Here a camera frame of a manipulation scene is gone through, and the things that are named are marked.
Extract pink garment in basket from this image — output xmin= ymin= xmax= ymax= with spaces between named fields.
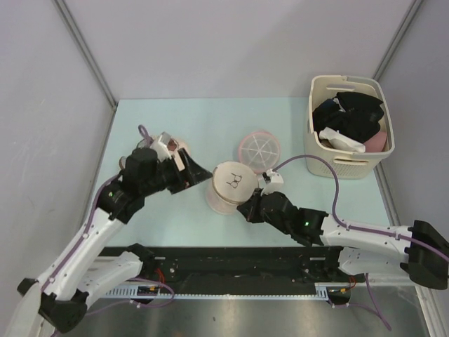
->
xmin=364 ymin=131 xmax=387 ymax=153

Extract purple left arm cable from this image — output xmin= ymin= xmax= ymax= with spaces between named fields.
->
xmin=40 ymin=124 xmax=176 ymax=337

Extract white garment in basket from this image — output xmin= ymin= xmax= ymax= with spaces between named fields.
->
xmin=319 ymin=127 xmax=366 ymax=153

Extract black clothes in basket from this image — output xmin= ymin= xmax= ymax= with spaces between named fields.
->
xmin=312 ymin=92 xmax=384 ymax=143

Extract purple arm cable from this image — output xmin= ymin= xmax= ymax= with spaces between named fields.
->
xmin=40 ymin=124 xmax=176 ymax=337
xmin=273 ymin=154 xmax=422 ymax=331

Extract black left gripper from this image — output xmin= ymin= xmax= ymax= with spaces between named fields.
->
xmin=143 ymin=147 xmax=213 ymax=195

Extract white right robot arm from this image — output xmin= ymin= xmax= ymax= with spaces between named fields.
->
xmin=237 ymin=189 xmax=448 ymax=290

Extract beige bra on table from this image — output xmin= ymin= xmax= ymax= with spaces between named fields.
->
xmin=119 ymin=135 xmax=191 ymax=170

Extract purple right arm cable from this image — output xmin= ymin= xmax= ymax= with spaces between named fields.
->
xmin=273 ymin=154 xmax=422 ymax=331

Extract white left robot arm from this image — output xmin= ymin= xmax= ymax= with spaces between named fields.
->
xmin=6 ymin=148 xmax=213 ymax=336

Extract pink round mesh laundry bag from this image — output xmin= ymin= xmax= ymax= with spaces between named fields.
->
xmin=238 ymin=131 xmax=281 ymax=174

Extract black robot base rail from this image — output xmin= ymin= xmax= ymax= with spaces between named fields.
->
xmin=94 ymin=246 xmax=373 ymax=303

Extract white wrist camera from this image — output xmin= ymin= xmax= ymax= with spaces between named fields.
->
xmin=149 ymin=132 xmax=173 ymax=162
xmin=261 ymin=169 xmax=284 ymax=195

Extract pink mesh cylindrical laundry bag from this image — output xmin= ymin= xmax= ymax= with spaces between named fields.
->
xmin=206 ymin=161 xmax=259 ymax=215

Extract cream plastic laundry basket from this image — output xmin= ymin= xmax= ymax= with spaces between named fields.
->
xmin=304 ymin=75 xmax=396 ymax=179

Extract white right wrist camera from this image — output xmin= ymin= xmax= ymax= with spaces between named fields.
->
xmin=261 ymin=169 xmax=284 ymax=195

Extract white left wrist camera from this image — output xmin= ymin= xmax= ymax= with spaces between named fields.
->
xmin=149 ymin=132 xmax=173 ymax=162

